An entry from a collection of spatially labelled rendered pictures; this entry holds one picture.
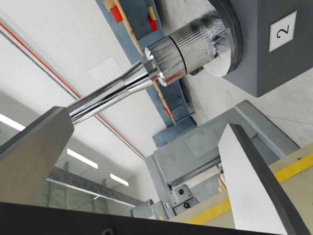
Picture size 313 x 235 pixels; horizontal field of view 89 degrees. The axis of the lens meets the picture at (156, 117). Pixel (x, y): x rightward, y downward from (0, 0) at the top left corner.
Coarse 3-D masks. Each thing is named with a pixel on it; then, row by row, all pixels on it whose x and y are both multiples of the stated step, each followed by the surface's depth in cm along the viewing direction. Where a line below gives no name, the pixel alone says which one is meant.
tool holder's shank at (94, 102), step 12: (132, 72) 16; (144, 72) 16; (156, 72) 17; (108, 84) 17; (120, 84) 17; (132, 84) 17; (144, 84) 17; (84, 96) 17; (96, 96) 17; (108, 96) 17; (120, 96) 17; (72, 108) 17; (84, 108) 17; (96, 108) 17; (72, 120) 17; (84, 120) 18
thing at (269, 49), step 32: (192, 0) 16; (224, 0) 13; (256, 0) 11; (288, 0) 12; (224, 32) 14; (256, 32) 12; (288, 32) 13; (224, 64) 16; (256, 64) 14; (288, 64) 15; (256, 96) 17
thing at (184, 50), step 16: (176, 32) 16; (192, 32) 15; (208, 32) 15; (160, 48) 16; (176, 48) 15; (192, 48) 15; (208, 48) 16; (176, 64) 16; (192, 64) 16; (176, 80) 18
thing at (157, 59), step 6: (150, 48) 16; (156, 48) 16; (150, 54) 16; (156, 54) 15; (150, 60) 17; (156, 60) 15; (162, 60) 15; (156, 66) 16; (162, 66) 16; (162, 72) 16; (168, 72) 16; (162, 78) 16; (168, 78) 16; (162, 84) 19; (168, 84) 18
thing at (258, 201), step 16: (240, 128) 9; (224, 144) 10; (240, 144) 8; (224, 160) 10; (240, 160) 8; (256, 160) 7; (240, 176) 8; (256, 176) 6; (272, 176) 6; (240, 192) 7; (256, 192) 6; (272, 192) 6; (240, 208) 7; (256, 208) 6; (272, 208) 5; (288, 208) 5; (240, 224) 7; (256, 224) 6; (272, 224) 5; (288, 224) 5; (304, 224) 5
